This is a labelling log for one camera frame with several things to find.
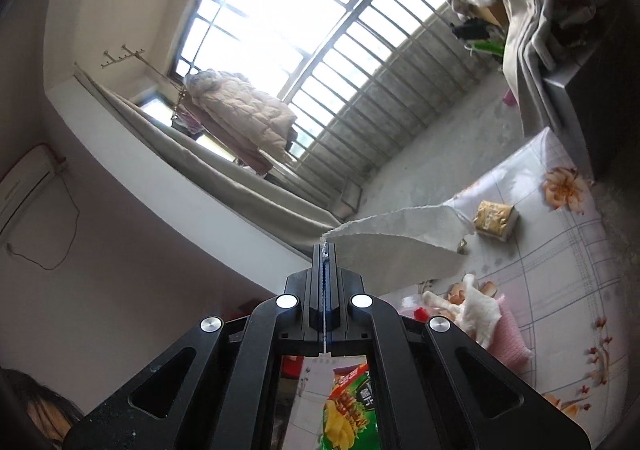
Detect person's head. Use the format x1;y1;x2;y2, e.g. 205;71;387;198
0;367;86;446

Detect long beige curtain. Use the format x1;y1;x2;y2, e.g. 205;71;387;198
75;62;342;261

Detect black cable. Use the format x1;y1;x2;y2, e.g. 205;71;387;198
5;170;81;271

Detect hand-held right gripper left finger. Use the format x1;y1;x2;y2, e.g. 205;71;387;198
64;244;327;450

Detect yellow snack packet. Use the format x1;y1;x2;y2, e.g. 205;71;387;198
472;200;521;241

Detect dark cabinet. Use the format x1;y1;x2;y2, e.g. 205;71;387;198
545;54;640;185

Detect green snack packet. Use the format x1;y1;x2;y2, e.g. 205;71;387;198
300;356;383;450

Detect white plush toy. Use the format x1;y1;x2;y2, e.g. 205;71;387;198
422;274;503;350

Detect white air conditioner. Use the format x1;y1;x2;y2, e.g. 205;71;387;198
0;144;57;237

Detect floral bed sheet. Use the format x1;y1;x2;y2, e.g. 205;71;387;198
380;127;632;431

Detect white paper tissue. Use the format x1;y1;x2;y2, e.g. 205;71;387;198
320;205;476;295

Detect metal wall hooks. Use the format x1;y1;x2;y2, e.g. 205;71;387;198
100;44;146;70

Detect pink padded coat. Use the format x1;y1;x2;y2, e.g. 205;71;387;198
185;70;298;175

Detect bunched beige curtain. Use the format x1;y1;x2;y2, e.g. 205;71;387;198
445;0;566;138

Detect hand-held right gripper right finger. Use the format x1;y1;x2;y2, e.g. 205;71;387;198
326;245;592;450

